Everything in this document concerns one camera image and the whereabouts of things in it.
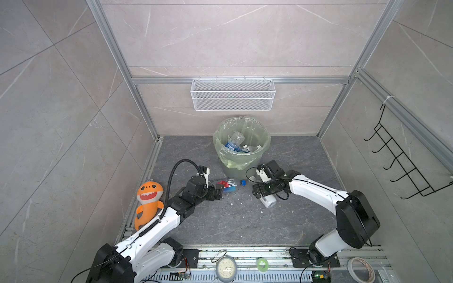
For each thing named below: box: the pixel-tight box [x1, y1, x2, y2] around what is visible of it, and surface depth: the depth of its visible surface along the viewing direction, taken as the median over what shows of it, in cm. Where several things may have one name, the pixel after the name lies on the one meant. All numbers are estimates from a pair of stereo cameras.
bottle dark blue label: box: [225, 131, 245, 152], surface depth 92 cm
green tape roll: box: [255, 257, 269, 273], surface depth 73 cm
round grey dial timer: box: [215, 254, 238, 283], surface depth 69 cm
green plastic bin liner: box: [212, 117, 271, 171], surface depth 90 cm
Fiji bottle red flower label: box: [217, 178, 238, 194], surface depth 92 cm
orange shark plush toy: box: [134, 181, 165, 231], surface depth 85 cm
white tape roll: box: [346, 257, 376, 283], surface depth 72 cm
